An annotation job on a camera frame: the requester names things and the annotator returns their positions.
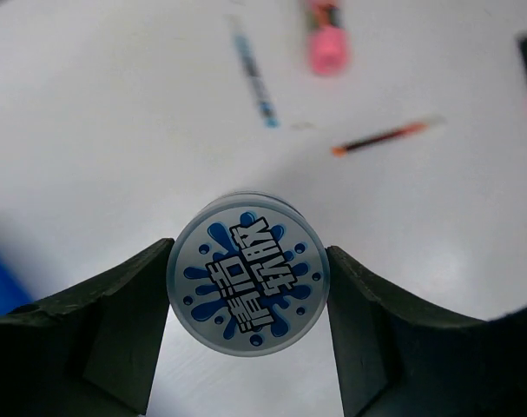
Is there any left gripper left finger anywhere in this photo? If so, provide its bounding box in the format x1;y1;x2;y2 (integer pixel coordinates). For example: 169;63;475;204
0;238;173;416

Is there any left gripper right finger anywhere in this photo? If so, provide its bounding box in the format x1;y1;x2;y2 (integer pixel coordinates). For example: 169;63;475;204
327;246;527;416

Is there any blue compartment bin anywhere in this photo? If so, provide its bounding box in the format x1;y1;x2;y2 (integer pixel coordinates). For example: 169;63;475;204
0;257;33;315

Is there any orange pen refill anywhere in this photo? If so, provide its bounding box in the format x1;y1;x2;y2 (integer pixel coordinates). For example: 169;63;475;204
331;116;445;157

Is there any blue pen refill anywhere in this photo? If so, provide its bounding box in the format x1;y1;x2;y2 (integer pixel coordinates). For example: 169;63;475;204
227;15;279;128

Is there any pink eraser tube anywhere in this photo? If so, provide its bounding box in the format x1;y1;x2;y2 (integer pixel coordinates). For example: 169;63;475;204
301;0;349;76

